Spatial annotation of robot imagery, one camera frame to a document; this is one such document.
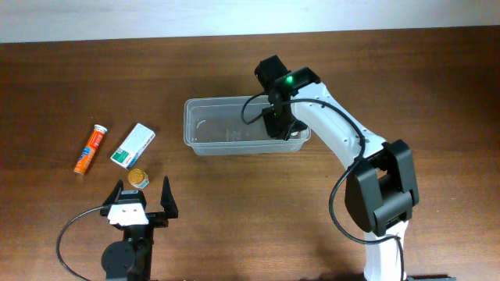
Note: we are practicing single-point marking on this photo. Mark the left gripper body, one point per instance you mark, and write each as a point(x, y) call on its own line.
point(156, 219)

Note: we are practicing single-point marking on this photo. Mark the white green Panadol box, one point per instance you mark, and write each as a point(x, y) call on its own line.
point(133, 146)

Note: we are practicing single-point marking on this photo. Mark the clear plastic container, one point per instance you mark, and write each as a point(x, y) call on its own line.
point(213, 126)

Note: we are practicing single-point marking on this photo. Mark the small gold-lid jar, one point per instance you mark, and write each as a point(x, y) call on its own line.
point(138, 178)

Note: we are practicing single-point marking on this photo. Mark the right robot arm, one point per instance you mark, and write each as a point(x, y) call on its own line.
point(379, 178)

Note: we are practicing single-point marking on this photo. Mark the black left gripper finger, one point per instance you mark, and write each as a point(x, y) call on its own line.
point(116, 191)
point(167, 200)

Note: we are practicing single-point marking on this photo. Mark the orange effervescent tablet tube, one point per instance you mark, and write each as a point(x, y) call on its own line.
point(90, 149)

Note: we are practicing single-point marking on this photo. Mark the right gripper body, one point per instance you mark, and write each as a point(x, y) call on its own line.
point(280, 120)

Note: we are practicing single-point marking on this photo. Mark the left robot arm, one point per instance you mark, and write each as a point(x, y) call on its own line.
point(131, 257)

